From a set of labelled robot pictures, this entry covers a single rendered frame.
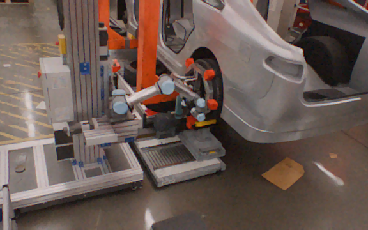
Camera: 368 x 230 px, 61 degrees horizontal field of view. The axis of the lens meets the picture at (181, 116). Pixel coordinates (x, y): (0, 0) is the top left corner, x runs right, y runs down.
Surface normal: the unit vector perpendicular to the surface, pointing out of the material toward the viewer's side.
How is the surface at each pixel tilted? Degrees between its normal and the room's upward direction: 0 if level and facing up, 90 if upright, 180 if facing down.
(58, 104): 90
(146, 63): 90
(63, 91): 90
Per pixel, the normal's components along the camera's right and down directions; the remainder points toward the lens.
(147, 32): 0.44, 0.49
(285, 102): -0.07, 0.48
